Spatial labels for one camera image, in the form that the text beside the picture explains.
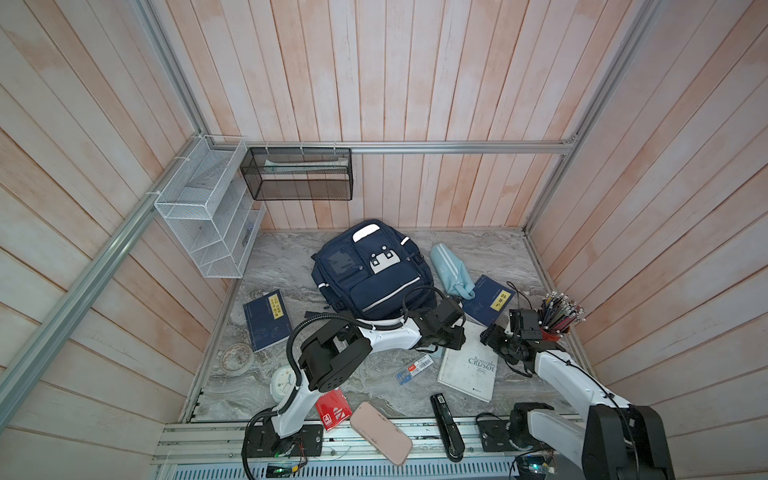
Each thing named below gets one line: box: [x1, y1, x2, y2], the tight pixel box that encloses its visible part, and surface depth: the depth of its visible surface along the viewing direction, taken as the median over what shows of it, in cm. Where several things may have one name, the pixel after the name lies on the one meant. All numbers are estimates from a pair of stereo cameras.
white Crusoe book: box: [437, 320, 499, 403], surface depth 85 cm
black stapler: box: [430, 393, 465, 463], surface depth 74 cm
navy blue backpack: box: [311, 219, 434, 321], surface depth 103 cm
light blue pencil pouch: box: [429, 243, 476, 300], surface depth 105 cm
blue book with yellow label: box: [462, 274, 516, 327], surface depth 100 cm
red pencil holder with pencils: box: [538, 291, 586, 341], surface depth 82 cm
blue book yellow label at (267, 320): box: [243, 289, 293, 353], surface depth 97 cm
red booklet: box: [316, 388, 353, 432], surface depth 79 cm
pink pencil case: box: [350, 401, 413, 466], surface depth 75 cm
